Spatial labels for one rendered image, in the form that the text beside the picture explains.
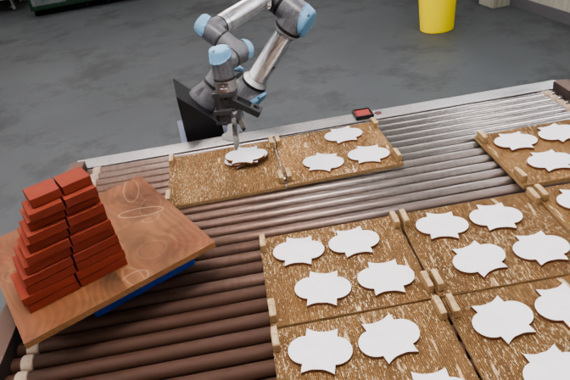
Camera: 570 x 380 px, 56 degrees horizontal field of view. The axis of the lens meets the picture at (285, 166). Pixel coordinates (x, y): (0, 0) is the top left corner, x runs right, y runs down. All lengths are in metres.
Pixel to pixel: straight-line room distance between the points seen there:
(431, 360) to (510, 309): 0.23
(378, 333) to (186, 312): 0.50
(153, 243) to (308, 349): 0.52
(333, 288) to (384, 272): 0.14
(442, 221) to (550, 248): 0.28
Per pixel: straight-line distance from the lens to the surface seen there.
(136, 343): 1.43
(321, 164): 1.89
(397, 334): 1.28
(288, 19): 2.16
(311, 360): 1.24
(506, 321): 1.34
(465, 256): 1.48
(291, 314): 1.35
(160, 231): 1.55
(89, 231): 1.38
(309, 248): 1.51
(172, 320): 1.45
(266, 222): 1.69
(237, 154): 1.98
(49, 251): 1.37
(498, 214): 1.64
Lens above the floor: 1.90
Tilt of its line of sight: 30 degrees down
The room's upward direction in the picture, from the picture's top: 8 degrees counter-clockwise
